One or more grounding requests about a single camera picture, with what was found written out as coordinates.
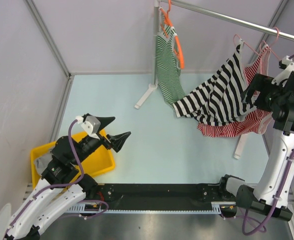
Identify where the metal clothes rail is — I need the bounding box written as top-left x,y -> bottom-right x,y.
171,0 -> 294,42

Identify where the grey cloth garment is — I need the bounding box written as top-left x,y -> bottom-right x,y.
33,152 -> 52,176

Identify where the yellow plastic bin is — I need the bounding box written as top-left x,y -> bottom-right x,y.
30,141 -> 116,189

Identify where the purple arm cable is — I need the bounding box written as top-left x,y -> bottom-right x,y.
9,119 -> 110,227
241,49 -> 294,236

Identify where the black white striped tank top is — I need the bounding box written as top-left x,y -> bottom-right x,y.
172,40 -> 256,126

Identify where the white slotted cable duct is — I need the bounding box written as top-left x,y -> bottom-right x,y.
66,201 -> 237,215

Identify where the orange plastic hanger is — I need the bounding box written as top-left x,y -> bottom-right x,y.
159,0 -> 185,69

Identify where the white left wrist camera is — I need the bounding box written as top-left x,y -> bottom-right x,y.
75,114 -> 101,139

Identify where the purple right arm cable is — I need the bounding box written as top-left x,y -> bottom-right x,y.
241,49 -> 294,236

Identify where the red white striped tank top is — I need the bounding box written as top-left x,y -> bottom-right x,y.
197,42 -> 272,138

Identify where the pink wire hanger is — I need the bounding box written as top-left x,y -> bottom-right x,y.
243,27 -> 281,61

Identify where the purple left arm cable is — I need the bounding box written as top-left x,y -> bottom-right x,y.
9,119 -> 110,227

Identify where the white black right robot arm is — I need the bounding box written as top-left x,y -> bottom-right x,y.
100,71 -> 294,221

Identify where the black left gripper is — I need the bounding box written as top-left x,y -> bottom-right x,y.
72,116 -> 131,165

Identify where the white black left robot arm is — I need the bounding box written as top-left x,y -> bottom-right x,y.
4,131 -> 131,240

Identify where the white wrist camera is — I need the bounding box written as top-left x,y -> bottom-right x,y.
75,114 -> 101,139
271,55 -> 294,86

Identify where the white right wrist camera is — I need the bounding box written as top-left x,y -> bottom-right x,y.
271,55 -> 294,86

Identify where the green white striped tank top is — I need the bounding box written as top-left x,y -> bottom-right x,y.
156,9 -> 186,109

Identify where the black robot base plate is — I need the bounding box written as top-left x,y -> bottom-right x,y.
69,183 -> 240,218

